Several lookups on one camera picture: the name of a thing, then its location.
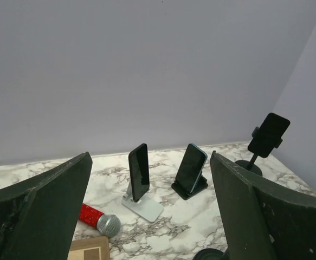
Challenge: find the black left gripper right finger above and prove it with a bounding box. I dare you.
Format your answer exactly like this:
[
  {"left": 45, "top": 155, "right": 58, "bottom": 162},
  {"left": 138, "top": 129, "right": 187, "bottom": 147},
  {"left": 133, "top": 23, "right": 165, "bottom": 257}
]
[{"left": 210, "top": 151, "right": 316, "bottom": 259}]

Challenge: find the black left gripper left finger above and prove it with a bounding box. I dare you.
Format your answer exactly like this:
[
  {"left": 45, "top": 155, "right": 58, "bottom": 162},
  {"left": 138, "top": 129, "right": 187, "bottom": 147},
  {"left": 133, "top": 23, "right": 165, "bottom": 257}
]
[{"left": 0, "top": 152, "right": 93, "bottom": 259}]

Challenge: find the black round base clamp stand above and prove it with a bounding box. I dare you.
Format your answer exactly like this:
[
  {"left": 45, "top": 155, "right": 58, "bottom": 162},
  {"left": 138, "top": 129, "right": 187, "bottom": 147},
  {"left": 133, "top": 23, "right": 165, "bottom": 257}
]
[{"left": 192, "top": 248, "right": 230, "bottom": 260}]

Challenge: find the teal phone with dark screen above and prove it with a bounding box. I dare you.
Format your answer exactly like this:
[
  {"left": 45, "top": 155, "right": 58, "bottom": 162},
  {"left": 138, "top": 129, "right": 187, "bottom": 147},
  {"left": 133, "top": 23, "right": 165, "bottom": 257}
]
[{"left": 175, "top": 144, "right": 208, "bottom": 192}]

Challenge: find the black clamp stand far right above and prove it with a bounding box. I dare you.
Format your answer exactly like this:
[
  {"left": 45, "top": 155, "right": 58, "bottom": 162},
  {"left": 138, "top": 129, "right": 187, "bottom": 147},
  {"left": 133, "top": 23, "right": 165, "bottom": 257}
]
[{"left": 235, "top": 127, "right": 282, "bottom": 176}]

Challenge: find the black wedge phone stand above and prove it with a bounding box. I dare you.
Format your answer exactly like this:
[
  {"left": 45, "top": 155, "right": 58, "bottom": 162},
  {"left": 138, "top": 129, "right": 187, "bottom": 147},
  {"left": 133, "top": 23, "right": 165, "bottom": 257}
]
[{"left": 171, "top": 174, "right": 208, "bottom": 200}]

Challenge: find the silver folding phone stand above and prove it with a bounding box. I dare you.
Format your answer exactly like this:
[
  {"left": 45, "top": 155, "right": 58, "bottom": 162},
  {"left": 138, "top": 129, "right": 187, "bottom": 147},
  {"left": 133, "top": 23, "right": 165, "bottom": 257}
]
[{"left": 121, "top": 181, "right": 164, "bottom": 223}]

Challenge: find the black phone on silver stand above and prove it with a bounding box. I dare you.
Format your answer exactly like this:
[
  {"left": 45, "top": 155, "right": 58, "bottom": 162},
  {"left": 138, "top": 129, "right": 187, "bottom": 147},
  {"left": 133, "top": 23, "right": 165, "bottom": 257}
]
[{"left": 128, "top": 143, "right": 150, "bottom": 202}]

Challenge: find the wooden chessboard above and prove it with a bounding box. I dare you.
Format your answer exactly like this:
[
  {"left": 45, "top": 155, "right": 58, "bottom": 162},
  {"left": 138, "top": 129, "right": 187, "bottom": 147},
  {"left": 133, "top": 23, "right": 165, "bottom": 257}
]
[{"left": 67, "top": 236, "right": 110, "bottom": 260}]

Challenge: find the red handle silver microphone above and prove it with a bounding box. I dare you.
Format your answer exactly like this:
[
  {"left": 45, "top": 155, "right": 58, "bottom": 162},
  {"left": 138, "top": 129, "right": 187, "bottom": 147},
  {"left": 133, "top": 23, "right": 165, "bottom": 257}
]
[{"left": 78, "top": 203, "right": 121, "bottom": 238}]

